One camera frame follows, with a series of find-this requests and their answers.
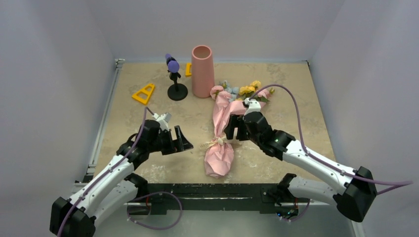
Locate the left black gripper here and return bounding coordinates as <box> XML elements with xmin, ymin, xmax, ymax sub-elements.
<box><xmin>147</xmin><ymin>125</ymin><xmax>192</xmax><ymax>155</ymax></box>

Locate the cream printed ribbon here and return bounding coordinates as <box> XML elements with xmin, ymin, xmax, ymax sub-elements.
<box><xmin>200</xmin><ymin>136</ymin><xmax>242</xmax><ymax>150</ymax></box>

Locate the pink flower bouquet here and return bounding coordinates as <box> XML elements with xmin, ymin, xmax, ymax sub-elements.
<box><xmin>204</xmin><ymin>80</ymin><xmax>262</xmax><ymax>178</ymax></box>

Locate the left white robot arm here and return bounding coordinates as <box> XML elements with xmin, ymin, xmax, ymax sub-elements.
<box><xmin>49</xmin><ymin>119</ymin><xmax>194</xmax><ymax>237</ymax></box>

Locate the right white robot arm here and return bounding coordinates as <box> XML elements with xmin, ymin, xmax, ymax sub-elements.
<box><xmin>224</xmin><ymin>112</ymin><xmax>377</xmax><ymax>222</ymax></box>

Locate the pink tall vase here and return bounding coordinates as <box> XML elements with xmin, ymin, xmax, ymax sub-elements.
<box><xmin>191</xmin><ymin>45</ymin><xmax>214</xmax><ymax>98</ymax></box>

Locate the yellow block behind vase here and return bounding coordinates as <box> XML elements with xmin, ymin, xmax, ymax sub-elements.
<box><xmin>185</xmin><ymin>63</ymin><xmax>192</xmax><ymax>78</ymax></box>

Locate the black stand purple microphone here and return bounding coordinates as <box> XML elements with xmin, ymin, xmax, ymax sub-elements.
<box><xmin>165</xmin><ymin>54</ymin><xmax>188</xmax><ymax>101</ymax></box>

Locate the yellow triangular block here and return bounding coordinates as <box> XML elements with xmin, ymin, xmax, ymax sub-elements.
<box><xmin>131</xmin><ymin>83</ymin><xmax>155</xmax><ymax>105</ymax></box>

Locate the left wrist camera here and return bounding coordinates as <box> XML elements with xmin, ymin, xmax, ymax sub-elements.
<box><xmin>153</xmin><ymin>112</ymin><xmax>171</xmax><ymax>131</ymax></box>

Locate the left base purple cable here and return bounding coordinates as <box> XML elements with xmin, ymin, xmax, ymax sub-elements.
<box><xmin>126</xmin><ymin>191</ymin><xmax>183</xmax><ymax>231</ymax></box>

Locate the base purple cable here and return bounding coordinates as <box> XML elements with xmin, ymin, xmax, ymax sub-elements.
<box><xmin>278</xmin><ymin>196</ymin><xmax>312</xmax><ymax>223</ymax></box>
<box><xmin>126</xmin><ymin>191</ymin><xmax>183</xmax><ymax>231</ymax></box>

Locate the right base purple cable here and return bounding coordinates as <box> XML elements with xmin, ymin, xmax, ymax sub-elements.
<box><xmin>278</xmin><ymin>196</ymin><xmax>312</xmax><ymax>223</ymax></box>

